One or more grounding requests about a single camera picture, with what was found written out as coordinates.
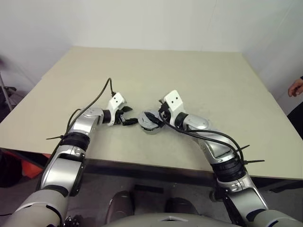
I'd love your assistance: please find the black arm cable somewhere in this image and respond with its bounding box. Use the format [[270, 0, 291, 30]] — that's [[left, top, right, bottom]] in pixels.
[[60, 78, 116, 142], [160, 111, 247, 170]]

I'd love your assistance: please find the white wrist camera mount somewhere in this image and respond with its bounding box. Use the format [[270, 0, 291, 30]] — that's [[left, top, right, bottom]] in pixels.
[[163, 89, 186, 126], [107, 92, 126, 126]]

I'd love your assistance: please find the black bag under table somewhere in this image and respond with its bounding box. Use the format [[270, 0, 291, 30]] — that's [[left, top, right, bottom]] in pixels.
[[0, 150, 24, 187]]

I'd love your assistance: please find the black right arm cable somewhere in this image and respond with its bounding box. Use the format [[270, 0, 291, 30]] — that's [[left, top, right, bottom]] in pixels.
[[160, 111, 247, 170]]

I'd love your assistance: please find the bystander bare hand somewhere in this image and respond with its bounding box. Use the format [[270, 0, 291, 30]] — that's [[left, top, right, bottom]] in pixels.
[[288, 77, 303, 96]]

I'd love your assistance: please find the grey robot torso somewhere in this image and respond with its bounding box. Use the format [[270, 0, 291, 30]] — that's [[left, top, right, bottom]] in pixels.
[[104, 212, 228, 227]]

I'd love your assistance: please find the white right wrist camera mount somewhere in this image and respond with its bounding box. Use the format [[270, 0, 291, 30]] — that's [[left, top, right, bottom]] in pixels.
[[163, 89, 186, 126]]

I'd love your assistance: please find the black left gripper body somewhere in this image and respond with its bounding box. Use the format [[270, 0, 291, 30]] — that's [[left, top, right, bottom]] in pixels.
[[114, 109, 127, 126]]

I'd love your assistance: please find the black table frame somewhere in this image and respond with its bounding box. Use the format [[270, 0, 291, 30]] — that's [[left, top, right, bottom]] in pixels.
[[0, 148, 303, 197]]

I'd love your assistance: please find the bystander dark clothing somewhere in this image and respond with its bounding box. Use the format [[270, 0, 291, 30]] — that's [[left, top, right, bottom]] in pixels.
[[286, 94, 303, 140]]

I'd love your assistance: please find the orange object under table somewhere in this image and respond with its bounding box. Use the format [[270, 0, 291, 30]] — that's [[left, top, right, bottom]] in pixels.
[[18, 157, 45, 178]]

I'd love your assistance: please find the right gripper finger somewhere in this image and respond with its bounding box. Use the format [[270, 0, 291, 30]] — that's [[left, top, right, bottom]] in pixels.
[[143, 112, 164, 125]]

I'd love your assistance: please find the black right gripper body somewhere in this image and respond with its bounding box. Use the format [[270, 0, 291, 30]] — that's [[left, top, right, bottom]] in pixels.
[[158, 99, 175, 124]]

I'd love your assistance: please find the black caster wheel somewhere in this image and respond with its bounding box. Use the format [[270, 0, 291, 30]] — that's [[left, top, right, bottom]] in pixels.
[[209, 190, 223, 201]]

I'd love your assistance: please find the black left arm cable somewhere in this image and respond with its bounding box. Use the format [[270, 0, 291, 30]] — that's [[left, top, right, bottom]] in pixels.
[[60, 78, 116, 142]]

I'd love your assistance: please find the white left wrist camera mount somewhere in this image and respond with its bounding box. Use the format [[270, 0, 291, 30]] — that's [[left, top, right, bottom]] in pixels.
[[107, 92, 126, 126]]

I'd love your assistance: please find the dark rounded robot foot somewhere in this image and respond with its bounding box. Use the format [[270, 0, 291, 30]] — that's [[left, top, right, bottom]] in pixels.
[[164, 197, 199, 215], [106, 191, 134, 222]]

